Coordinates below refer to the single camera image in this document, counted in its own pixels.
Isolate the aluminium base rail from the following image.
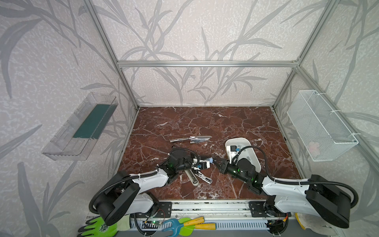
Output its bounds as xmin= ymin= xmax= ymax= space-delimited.
xmin=128 ymin=199 xmax=287 ymax=235

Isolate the white wire mesh basket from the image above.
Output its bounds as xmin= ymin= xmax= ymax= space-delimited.
xmin=287 ymin=90 xmax=359 ymax=162

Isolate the pink object in basket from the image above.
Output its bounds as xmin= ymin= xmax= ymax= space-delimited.
xmin=308 ymin=141 xmax=320 ymax=158

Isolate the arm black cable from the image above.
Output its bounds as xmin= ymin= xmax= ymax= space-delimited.
xmin=88 ymin=147 xmax=201 ymax=215
xmin=230 ymin=146 xmax=359 ymax=208

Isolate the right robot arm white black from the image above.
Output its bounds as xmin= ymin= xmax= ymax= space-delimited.
xmin=213 ymin=157 xmax=359 ymax=229

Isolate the green trowel yellow handle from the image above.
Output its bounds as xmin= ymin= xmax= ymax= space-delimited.
xmin=179 ymin=216 xmax=217 ymax=237

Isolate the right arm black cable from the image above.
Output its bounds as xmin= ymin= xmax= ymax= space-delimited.
xmin=230 ymin=146 xmax=359 ymax=208

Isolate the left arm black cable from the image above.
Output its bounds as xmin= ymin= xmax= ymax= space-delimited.
xmin=88 ymin=147 xmax=201 ymax=215

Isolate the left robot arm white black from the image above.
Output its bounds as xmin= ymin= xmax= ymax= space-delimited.
xmin=89 ymin=148 xmax=200 ymax=226

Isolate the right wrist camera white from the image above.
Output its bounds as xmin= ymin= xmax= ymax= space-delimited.
xmin=229 ymin=145 xmax=240 ymax=161

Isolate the white knit work glove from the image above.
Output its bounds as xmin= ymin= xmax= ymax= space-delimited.
xmin=295 ymin=213 xmax=338 ymax=237

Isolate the green black work glove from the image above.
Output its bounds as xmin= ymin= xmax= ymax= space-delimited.
xmin=78 ymin=215 xmax=131 ymax=237

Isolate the white plastic tray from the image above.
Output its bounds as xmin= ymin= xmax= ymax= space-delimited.
xmin=225 ymin=137 xmax=261 ymax=173

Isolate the clear acrylic wall shelf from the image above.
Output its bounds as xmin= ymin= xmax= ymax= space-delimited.
xmin=41 ymin=92 xmax=118 ymax=161

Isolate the black white stapler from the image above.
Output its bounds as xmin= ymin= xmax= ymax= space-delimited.
xmin=185 ymin=169 xmax=213 ymax=187

